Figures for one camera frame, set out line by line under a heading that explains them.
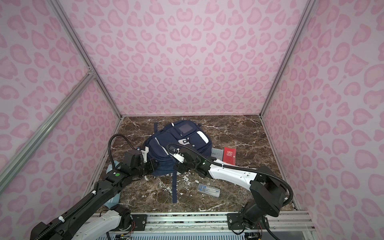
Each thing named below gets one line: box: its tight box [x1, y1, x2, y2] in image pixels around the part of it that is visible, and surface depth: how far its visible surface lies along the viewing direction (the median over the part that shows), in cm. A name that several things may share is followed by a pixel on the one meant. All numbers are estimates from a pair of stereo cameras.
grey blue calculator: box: [211, 147, 224, 161], surface depth 100 cm
